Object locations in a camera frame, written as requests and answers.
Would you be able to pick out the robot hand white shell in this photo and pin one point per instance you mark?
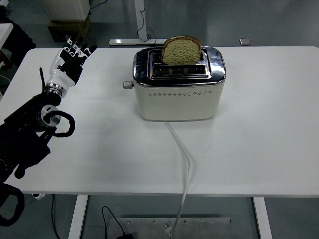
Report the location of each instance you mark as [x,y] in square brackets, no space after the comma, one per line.
[58,76]

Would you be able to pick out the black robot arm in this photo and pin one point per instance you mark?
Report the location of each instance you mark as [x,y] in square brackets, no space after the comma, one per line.
[22,139]

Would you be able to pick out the silver toaster lever knob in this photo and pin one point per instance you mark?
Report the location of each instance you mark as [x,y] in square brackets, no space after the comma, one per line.
[127,84]

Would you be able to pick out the cream and chrome toaster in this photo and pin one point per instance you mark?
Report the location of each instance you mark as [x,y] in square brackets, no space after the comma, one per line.
[178,104]

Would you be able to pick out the brown cardboard box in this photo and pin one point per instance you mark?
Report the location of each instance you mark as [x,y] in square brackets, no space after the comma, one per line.
[69,30]

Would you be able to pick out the black ribbed foam block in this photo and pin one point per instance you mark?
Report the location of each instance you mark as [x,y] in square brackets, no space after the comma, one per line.
[22,37]

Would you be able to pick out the white cabinet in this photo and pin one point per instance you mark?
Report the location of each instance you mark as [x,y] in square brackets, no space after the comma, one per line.
[67,8]

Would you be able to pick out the white side table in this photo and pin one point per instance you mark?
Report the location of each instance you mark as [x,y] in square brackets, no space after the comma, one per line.
[4,32]

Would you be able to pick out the white desk stand with foot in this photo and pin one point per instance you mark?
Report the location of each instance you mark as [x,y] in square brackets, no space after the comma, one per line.
[140,15]

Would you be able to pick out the brown bread slice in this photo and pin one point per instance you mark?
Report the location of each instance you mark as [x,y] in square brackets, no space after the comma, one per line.
[182,52]

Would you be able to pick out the white table leg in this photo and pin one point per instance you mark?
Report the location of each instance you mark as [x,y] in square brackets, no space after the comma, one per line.
[263,219]
[77,216]

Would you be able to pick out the grey square floor plate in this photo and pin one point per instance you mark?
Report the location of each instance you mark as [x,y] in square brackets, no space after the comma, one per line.
[246,41]

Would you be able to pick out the grey metal plate with screws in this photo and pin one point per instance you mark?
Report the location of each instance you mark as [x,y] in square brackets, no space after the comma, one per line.
[199,229]

